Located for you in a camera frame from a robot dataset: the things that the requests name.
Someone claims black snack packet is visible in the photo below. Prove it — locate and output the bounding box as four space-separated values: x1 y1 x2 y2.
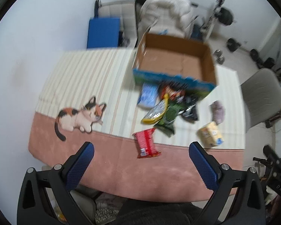
181 94 198 122

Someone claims green snack packet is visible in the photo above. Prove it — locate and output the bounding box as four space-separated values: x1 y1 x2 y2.
154 100 185 137

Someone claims red snack packet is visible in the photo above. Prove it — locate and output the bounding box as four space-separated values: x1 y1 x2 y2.
133 128 161 158

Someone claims yellow silver pouch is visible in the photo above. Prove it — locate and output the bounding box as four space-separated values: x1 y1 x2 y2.
141 94 168 125

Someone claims light blue tissue pack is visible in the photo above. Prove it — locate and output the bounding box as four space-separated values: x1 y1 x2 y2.
138 83 158 108

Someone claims orange noodle packet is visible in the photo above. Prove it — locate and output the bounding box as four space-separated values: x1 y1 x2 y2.
159 85 185 101

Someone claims grey office chair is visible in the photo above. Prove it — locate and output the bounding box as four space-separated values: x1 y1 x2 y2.
241 68 281 131

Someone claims chrome dumbbell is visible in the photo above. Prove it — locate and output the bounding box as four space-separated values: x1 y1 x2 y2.
213 49 225 65

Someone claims open cardboard box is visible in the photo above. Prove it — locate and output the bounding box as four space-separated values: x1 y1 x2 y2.
132 33 218 98

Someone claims floor barbell with plates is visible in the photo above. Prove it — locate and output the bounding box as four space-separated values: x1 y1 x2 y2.
226 38 275 69

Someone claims blue foam mat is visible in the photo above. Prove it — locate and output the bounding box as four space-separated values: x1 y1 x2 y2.
87 17 120 49

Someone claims barbell on rack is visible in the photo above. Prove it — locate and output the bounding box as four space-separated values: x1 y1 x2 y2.
191 0 234 29

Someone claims beige padded chair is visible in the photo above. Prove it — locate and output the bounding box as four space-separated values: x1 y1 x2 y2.
137 0 197 39

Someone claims cream puffer jacket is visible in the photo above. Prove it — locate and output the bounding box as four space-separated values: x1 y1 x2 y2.
139 0 195 38

